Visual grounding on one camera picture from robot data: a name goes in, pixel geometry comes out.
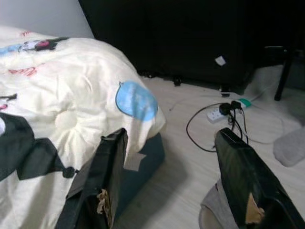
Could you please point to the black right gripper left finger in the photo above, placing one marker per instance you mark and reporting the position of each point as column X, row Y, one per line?
column 104, row 167

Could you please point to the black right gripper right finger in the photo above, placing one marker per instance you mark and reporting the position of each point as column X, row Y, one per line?
column 250, row 171

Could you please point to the grey slipper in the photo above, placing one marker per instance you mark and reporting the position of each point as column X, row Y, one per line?
column 209, row 207
column 290, row 148

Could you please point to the black plug adapter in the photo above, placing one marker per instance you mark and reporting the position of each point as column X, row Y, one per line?
column 224, row 109
column 236, row 105

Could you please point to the white green power strip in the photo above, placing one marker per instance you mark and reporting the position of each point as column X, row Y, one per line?
column 245, row 103

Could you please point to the white cartoon print blanket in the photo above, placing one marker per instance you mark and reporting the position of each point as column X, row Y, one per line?
column 71, row 83

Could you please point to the black chair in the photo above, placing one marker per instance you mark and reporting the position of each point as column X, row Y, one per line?
column 283, row 76

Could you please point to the white paper label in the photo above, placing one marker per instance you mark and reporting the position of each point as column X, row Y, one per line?
column 220, row 60

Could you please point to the large black wheeled cabinet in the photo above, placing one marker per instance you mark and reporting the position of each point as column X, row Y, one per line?
column 178, row 35

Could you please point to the blue padded bed frame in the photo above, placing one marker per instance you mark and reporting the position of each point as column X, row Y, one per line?
column 147, row 162

